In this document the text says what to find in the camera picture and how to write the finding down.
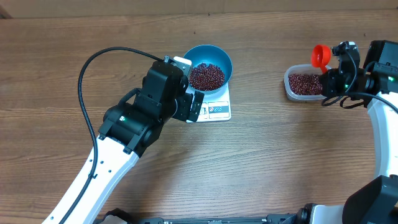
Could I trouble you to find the red measuring scoop blue handle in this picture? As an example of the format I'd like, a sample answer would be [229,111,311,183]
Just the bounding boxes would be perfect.
[311,44,331,73]

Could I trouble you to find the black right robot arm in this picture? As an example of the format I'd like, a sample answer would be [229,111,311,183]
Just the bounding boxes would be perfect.
[286,40,397,224]

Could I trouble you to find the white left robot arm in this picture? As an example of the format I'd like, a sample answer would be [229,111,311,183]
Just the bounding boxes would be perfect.
[44,57,204,223]

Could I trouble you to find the white digital kitchen scale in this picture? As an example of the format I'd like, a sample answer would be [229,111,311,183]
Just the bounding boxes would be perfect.
[197,83,231,123]

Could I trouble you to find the red beans in bowl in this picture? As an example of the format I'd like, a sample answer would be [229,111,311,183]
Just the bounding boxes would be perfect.
[189,63,225,91]

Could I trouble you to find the teal blue bowl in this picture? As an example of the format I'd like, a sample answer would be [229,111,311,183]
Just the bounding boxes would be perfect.
[183,45,233,92]

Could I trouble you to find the clear plastic container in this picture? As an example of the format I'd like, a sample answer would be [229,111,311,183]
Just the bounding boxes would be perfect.
[284,64,325,101]

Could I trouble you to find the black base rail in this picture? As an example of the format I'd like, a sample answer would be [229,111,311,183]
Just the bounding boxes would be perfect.
[93,208,310,224]

